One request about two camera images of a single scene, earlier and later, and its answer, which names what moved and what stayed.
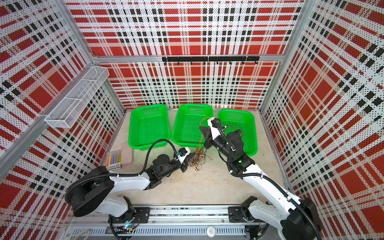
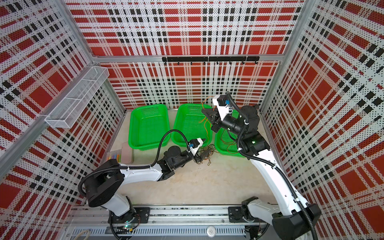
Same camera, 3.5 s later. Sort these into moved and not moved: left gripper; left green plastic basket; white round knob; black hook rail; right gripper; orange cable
Moved: orange cable; left gripper; right gripper
Not moved: white round knob; black hook rail; left green plastic basket
